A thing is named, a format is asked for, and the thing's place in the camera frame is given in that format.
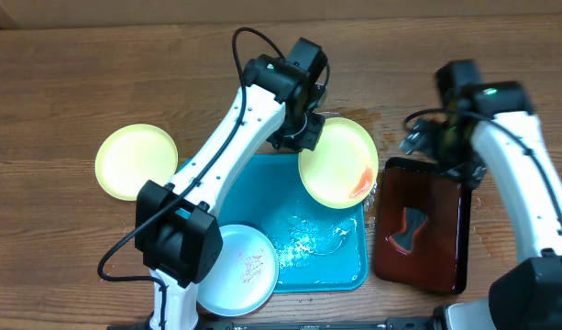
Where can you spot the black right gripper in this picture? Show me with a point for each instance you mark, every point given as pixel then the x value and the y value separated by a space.
pixel 427 143

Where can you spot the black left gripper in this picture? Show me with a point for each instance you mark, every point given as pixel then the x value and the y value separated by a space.
pixel 310 141

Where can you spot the yellow plate with ketchup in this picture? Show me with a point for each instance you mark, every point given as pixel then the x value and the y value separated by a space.
pixel 343 167

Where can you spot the light blue plate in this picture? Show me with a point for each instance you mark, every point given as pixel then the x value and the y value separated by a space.
pixel 244 275

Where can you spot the yellow-green plate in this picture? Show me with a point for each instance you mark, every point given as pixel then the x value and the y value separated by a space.
pixel 133 155

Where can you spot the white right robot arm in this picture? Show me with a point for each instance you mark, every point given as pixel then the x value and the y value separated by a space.
pixel 492 128

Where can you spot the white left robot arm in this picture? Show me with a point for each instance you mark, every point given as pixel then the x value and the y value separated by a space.
pixel 176 228

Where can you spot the teal plastic tray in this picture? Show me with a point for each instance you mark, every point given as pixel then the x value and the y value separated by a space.
pixel 320 249

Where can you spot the dark brown tray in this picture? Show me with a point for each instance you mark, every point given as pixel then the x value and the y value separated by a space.
pixel 439 261

